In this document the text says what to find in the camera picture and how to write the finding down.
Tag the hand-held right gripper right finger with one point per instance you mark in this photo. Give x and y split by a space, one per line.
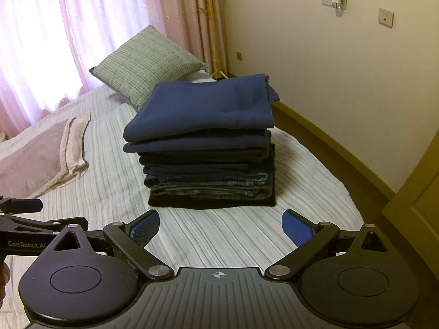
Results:
296 229

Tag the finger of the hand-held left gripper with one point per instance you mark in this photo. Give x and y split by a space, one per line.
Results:
51 224
24 205

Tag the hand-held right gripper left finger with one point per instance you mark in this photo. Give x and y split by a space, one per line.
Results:
145 229

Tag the navy blue garment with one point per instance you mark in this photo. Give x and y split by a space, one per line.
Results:
205 106

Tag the stack of folded dark clothes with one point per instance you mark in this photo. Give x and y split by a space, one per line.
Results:
209 181

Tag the person's left hand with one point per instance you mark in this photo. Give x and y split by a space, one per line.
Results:
4 284

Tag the pink pillow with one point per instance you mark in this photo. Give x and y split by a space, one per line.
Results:
37 159

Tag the striped white bed sheet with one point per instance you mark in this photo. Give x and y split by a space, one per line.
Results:
240 234

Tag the wooden baseboard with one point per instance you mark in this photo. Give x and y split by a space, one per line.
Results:
325 133

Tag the wooden door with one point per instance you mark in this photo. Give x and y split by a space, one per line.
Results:
416 209

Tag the grey striped cushion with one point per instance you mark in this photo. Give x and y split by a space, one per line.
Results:
147 63

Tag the pink sheer curtain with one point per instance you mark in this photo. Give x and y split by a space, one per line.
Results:
68 31

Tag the yellow bamboo stand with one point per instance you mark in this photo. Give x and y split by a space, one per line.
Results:
214 24

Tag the pink drape curtain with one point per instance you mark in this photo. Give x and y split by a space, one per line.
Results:
185 13

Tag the wall socket with charger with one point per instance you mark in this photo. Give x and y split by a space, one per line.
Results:
334 0

